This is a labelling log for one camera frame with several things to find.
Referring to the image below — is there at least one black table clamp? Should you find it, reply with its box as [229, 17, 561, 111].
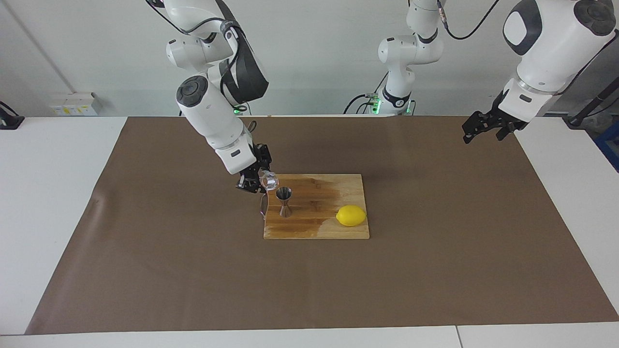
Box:
[0, 101, 25, 130]

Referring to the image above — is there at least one white wall socket box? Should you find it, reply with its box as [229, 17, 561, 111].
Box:
[48, 92, 103, 116]

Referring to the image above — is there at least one steel double jigger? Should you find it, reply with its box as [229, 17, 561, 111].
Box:
[276, 187, 293, 218]

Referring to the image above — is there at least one blue crate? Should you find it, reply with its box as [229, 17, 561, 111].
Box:
[594, 121, 619, 172]

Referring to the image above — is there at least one brown paper table mat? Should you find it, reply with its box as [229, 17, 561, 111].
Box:
[25, 116, 619, 335]

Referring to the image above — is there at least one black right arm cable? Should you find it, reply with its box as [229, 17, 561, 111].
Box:
[145, 0, 258, 133]

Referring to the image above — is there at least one black stand with pole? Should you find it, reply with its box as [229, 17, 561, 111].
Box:
[562, 75, 619, 129]

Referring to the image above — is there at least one yellow lemon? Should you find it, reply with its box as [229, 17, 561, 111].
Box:
[336, 205, 367, 227]

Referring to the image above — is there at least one black left base cable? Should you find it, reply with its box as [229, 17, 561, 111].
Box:
[343, 72, 390, 116]

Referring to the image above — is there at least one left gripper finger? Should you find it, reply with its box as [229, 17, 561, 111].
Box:
[462, 111, 491, 145]
[496, 122, 529, 142]

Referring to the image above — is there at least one small clear glass cup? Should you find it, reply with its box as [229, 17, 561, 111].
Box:
[259, 170, 280, 192]

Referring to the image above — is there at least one wooden cutting board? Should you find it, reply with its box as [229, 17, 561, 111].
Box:
[260, 174, 370, 240]

